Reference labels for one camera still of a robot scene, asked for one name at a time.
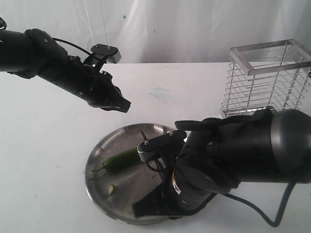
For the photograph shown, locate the white backdrop curtain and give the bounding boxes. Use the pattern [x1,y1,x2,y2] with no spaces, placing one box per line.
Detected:
[0,0,311,63]

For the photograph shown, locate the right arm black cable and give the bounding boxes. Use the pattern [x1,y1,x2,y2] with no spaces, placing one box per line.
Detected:
[225,182,296,228]

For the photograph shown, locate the round steel plate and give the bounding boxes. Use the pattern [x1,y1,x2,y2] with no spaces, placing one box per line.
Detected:
[85,123,173,225]

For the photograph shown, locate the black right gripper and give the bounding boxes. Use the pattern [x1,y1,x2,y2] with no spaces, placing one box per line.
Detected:
[132,143,240,218]

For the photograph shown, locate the small cucumber slice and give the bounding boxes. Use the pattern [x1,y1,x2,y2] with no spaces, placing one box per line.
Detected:
[108,184,115,196]

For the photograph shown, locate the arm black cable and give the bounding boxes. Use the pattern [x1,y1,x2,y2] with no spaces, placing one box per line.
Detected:
[225,182,296,228]
[52,37,92,59]

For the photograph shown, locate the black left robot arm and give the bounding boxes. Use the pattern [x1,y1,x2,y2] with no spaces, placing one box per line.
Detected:
[0,29,131,113]

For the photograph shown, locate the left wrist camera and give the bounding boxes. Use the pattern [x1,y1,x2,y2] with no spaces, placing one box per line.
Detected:
[83,44,121,68]

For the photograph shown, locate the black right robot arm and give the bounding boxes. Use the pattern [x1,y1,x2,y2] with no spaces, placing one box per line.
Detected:
[132,109,311,226]

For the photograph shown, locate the wire metal utensil rack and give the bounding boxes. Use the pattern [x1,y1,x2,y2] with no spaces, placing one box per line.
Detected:
[221,39,311,117]

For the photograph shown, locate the black kitchen knife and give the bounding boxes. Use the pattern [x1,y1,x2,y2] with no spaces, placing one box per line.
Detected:
[140,129,148,141]

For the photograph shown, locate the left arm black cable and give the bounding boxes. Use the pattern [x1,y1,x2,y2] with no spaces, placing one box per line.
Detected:
[52,37,92,59]

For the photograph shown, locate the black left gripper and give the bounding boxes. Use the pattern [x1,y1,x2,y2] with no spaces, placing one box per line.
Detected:
[38,56,131,113]

